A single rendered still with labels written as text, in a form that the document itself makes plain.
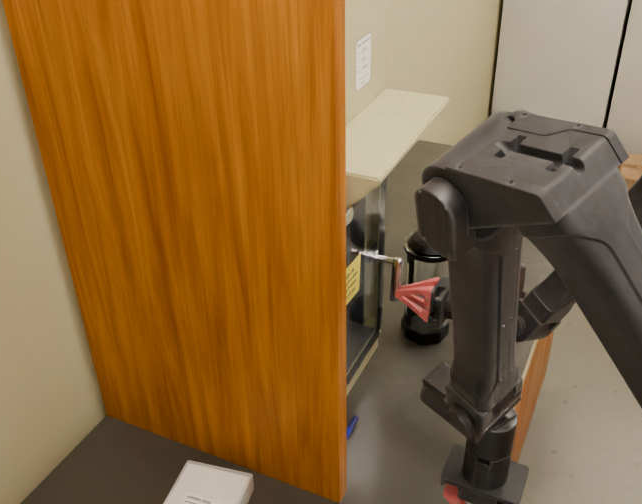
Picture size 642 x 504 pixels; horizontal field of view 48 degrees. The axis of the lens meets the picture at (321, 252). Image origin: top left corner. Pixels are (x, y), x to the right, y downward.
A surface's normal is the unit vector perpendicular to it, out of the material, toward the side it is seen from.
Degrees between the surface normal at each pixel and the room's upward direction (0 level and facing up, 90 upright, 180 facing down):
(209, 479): 0
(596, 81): 90
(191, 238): 90
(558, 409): 0
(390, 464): 0
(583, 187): 60
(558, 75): 90
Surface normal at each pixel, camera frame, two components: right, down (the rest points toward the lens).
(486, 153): -0.38, -0.75
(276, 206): -0.43, 0.50
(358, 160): -0.02, -0.84
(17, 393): 0.90, 0.22
